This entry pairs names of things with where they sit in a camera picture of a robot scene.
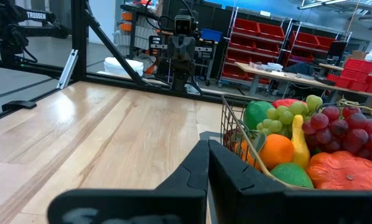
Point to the white plastic bin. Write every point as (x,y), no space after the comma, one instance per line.
(123,67)

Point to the ceiling light strip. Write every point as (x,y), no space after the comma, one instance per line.
(319,4)

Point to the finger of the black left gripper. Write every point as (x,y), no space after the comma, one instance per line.
(174,48)
(188,48)

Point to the large green lime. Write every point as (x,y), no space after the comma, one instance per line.
(256,113)

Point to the red grape bunch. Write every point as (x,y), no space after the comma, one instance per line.
(351,133)

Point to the orange-red mini pumpkin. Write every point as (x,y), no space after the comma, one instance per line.
(344,172)

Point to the wooden workbench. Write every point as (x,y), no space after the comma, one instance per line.
(298,79)

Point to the yellow banana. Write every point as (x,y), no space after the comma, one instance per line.
(300,146)

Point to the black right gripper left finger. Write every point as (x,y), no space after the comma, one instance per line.
(179,205)

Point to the silver frame bracket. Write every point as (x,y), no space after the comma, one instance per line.
(67,70)

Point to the green grape bunch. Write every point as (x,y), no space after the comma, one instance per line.
(282,116)

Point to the orange tangerine bunch with stems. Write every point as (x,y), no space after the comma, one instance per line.
(276,151)

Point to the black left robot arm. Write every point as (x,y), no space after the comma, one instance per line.
(181,71)

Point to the black monitor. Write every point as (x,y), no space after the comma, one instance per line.
(336,51)

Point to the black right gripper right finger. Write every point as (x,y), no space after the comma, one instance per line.
(267,205)

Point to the red storage bin stack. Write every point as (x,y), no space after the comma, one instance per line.
(357,77)

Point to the cardboard box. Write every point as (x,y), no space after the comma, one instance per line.
(355,55)

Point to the blue plastic bin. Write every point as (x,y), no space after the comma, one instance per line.
(211,35)

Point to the black shelf with orange bins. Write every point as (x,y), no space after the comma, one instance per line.
(133,31)

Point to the black aluminium table frame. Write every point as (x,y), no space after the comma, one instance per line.
(80,37)

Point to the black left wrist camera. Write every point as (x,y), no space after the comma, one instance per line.
(183,25)

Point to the red and yellow mango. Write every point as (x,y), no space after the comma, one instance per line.
(287,102)

